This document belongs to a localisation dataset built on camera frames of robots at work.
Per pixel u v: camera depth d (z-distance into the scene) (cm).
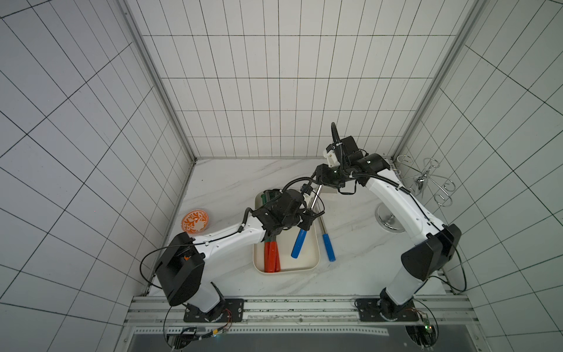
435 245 42
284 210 61
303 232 76
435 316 68
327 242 88
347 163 58
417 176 76
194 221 92
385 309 65
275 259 78
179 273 42
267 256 78
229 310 72
